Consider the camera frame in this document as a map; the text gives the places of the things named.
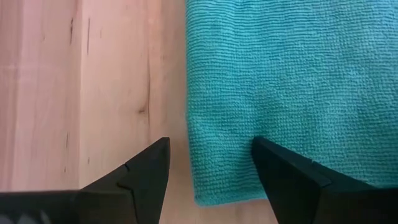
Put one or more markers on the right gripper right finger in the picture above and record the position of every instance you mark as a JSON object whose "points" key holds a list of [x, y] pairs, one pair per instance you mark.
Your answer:
{"points": [[298, 193]]}

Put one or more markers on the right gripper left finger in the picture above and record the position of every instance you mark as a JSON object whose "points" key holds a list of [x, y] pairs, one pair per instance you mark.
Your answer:
{"points": [[140, 186]]}

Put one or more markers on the teal microfiber towel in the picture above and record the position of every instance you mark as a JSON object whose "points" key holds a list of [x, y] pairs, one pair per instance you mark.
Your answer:
{"points": [[280, 77]]}

